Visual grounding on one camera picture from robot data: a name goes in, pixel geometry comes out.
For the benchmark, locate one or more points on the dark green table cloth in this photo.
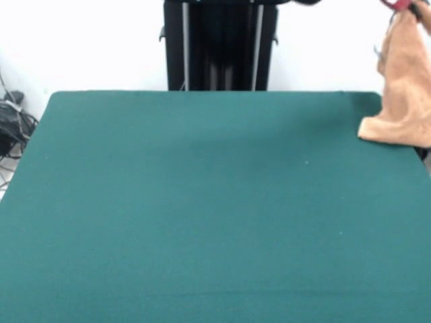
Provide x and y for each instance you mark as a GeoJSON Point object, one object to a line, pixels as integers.
{"type": "Point", "coordinates": [168, 202]}

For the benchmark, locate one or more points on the black plug adapter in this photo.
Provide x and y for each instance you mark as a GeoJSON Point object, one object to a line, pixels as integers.
{"type": "Point", "coordinates": [15, 97]}

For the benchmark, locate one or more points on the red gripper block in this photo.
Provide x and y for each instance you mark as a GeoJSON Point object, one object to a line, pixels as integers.
{"type": "Point", "coordinates": [397, 4]}

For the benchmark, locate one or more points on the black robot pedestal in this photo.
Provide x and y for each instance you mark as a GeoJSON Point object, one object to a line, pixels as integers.
{"type": "Point", "coordinates": [219, 43]}

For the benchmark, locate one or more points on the tan terry towel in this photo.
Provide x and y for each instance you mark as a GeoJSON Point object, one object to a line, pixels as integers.
{"type": "Point", "coordinates": [404, 101]}

